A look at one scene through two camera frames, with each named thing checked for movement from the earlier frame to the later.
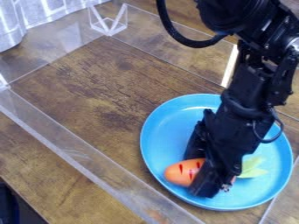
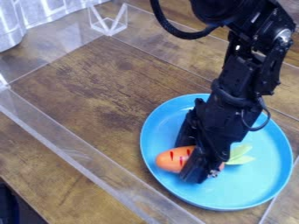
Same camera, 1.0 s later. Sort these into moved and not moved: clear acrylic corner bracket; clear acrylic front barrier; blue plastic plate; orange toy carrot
Moved: orange toy carrot
Not moved: clear acrylic corner bracket; clear acrylic front barrier; blue plastic plate
